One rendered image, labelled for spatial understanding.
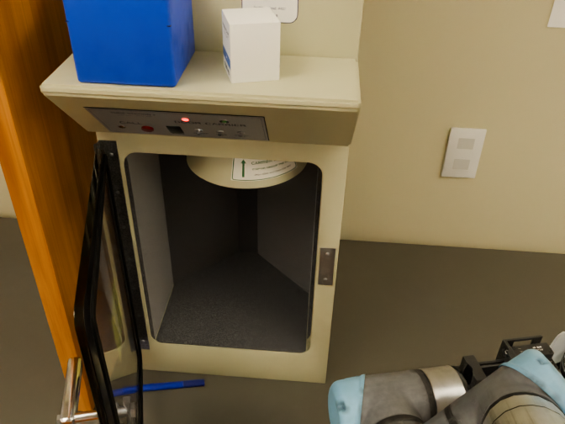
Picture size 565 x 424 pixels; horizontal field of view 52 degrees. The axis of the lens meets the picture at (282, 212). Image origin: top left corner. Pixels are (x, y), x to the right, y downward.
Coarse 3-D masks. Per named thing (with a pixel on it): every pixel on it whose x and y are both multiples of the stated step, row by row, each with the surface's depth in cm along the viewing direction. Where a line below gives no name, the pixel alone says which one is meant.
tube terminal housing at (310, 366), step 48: (192, 0) 63; (240, 0) 63; (336, 0) 62; (288, 48) 66; (336, 48) 65; (144, 144) 74; (192, 144) 74; (240, 144) 73; (288, 144) 73; (336, 192) 76; (336, 240) 81
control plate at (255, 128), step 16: (96, 112) 63; (112, 112) 62; (128, 112) 62; (144, 112) 62; (160, 112) 61; (176, 112) 61; (112, 128) 68; (128, 128) 68; (160, 128) 67; (192, 128) 66; (208, 128) 66; (224, 128) 65; (240, 128) 65; (256, 128) 64
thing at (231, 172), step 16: (192, 160) 82; (208, 160) 79; (224, 160) 78; (240, 160) 78; (256, 160) 78; (208, 176) 80; (224, 176) 79; (240, 176) 78; (256, 176) 78; (272, 176) 79; (288, 176) 81
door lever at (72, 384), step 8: (72, 360) 68; (80, 360) 68; (72, 368) 67; (80, 368) 68; (72, 376) 66; (80, 376) 67; (72, 384) 65; (80, 384) 67; (64, 392) 65; (72, 392) 65; (64, 400) 64; (72, 400) 64; (64, 408) 63; (72, 408) 63; (64, 416) 62; (72, 416) 62; (80, 416) 62; (88, 416) 62; (96, 416) 63
